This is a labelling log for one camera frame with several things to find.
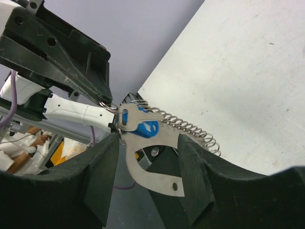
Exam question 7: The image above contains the silver key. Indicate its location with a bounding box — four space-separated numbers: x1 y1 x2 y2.
118 103 164 131

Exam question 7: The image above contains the aluminium frame rail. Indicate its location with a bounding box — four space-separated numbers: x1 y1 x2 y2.
11 109 92 145

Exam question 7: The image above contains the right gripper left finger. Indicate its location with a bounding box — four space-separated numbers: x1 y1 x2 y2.
0 133 119 229

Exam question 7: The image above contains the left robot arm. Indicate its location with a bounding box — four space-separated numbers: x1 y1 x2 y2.
0 0 114 132

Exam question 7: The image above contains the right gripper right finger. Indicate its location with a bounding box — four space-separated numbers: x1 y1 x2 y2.
150 136 305 229

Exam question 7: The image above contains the person in white shirt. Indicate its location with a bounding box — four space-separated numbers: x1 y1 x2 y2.
0 126 51 176

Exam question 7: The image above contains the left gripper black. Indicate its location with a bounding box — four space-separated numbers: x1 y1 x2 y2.
0 0 112 104

